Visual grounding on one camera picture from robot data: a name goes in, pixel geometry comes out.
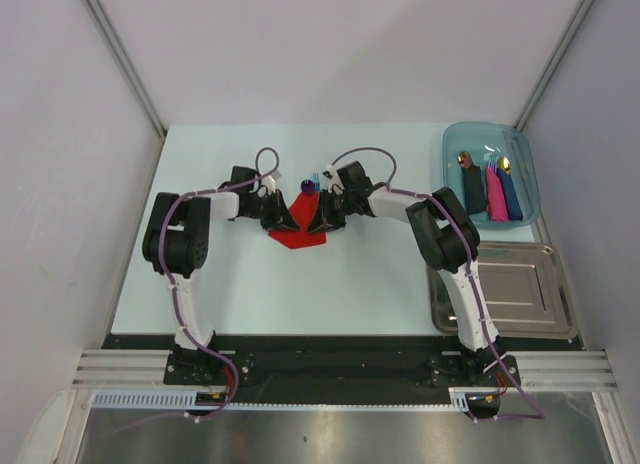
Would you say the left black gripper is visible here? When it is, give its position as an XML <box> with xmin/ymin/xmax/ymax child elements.
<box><xmin>243</xmin><ymin>189</ymin><xmax>299</xmax><ymax>233</ymax></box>

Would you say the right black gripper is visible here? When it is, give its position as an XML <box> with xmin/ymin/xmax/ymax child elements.
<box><xmin>308</xmin><ymin>189</ymin><xmax>356</xmax><ymax>235</ymax></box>

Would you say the purple metal spoon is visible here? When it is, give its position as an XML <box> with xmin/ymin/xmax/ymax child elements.
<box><xmin>301</xmin><ymin>180</ymin><xmax>315</xmax><ymax>195</ymax></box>

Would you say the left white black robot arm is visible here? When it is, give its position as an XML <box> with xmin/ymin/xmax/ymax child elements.
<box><xmin>142</xmin><ymin>166</ymin><xmax>300</xmax><ymax>384</ymax></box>

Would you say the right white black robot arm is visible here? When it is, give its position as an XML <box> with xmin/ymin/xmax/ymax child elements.
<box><xmin>307</xmin><ymin>161</ymin><xmax>520</xmax><ymax>387</ymax></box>

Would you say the black rolled napkin bundle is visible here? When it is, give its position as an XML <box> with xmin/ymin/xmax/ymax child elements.
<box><xmin>458</xmin><ymin>151</ymin><xmax>488</xmax><ymax>215</ymax></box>

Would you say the pink rolled napkin bundle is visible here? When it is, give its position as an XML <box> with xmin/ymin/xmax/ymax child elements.
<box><xmin>485</xmin><ymin>161</ymin><xmax>508</xmax><ymax>222</ymax></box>

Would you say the navy rolled napkin bundle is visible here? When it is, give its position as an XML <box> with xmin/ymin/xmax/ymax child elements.
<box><xmin>498</xmin><ymin>156</ymin><xmax>523</xmax><ymax>221</ymax></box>

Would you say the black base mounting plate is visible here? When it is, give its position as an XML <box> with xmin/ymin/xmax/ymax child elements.
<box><xmin>163</xmin><ymin>333</ymin><xmax>521</xmax><ymax>419</ymax></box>

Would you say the stainless steel tray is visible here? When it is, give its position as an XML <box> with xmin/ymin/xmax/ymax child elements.
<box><xmin>429</xmin><ymin>240</ymin><xmax>576</xmax><ymax>341</ymax></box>

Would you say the white slotted cable duct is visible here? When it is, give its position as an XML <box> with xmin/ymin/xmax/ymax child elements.
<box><xmin>92</xmin><ymin>389</ymin><xmax>468</xmax><ymax>412</ymax></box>

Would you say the aluminium rail profile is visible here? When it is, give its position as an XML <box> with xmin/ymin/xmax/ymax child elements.
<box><xmin>73</xmin><ymin>350</ymin><xmax>618</xmax><ymax>392</ymax></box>

